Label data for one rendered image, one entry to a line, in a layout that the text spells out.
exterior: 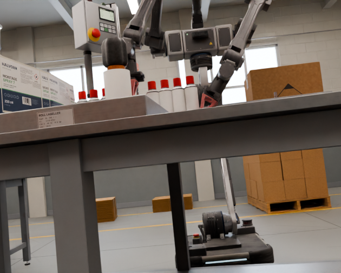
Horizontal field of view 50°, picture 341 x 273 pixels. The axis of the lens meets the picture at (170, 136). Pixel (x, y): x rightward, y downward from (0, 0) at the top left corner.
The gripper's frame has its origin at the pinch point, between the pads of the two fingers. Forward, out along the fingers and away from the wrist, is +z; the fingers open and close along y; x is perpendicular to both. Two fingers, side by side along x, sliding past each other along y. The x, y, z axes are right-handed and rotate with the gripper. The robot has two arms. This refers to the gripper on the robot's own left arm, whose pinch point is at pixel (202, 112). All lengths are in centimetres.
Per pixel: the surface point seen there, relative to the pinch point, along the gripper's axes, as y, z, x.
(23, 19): -462, -27, -445
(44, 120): 78, 23, -15
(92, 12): -1, -14, -63
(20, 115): 78, 25, -20
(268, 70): -18.1, -31.7, 13.2
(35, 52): -507, 15, -419
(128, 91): 30.0, 8.5, -20.1
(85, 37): 1, -3, -59
